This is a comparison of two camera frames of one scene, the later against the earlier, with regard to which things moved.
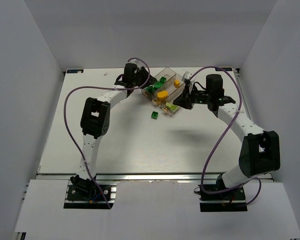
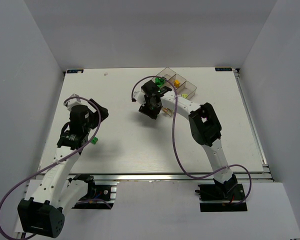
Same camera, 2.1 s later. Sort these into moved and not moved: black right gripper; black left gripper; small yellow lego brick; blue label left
Moved: black right gripper; black left gripper
Not moved: small yellow lego brick; blue label left
